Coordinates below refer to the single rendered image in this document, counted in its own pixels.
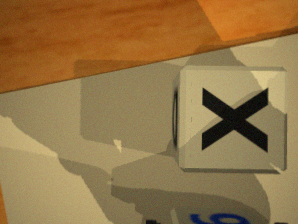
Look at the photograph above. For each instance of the beige mat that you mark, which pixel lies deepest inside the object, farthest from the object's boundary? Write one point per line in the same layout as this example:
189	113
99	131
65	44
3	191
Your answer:
97	150

